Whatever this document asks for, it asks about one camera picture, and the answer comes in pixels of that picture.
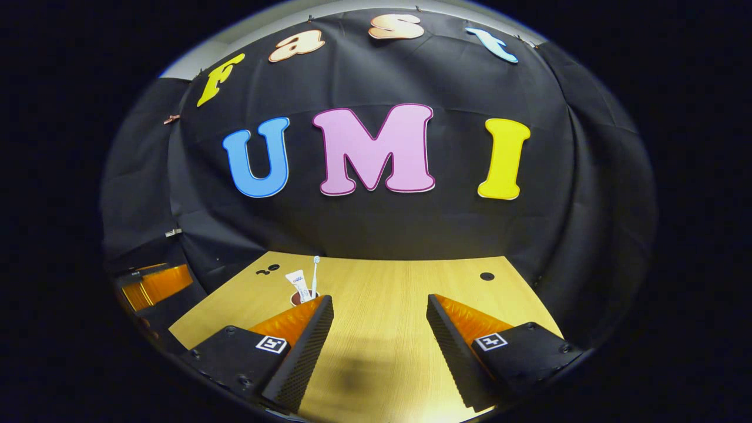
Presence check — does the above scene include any white toothpaste tube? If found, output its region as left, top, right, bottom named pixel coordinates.
left=285, top=270, right=312, bottom=303

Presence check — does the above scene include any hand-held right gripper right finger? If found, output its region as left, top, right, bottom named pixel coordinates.
left=427, top=294, right=583, bottom=413

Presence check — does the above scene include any black backdrop cloth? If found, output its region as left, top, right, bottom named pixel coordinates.
left=100, top=9, right=657, bottom=353

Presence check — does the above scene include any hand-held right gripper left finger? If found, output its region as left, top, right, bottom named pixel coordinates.
left=179, top=295, right=334, bottom=414

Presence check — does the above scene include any wooden desktop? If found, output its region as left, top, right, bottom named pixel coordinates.
left=169, top=251, right=565, bottom=423

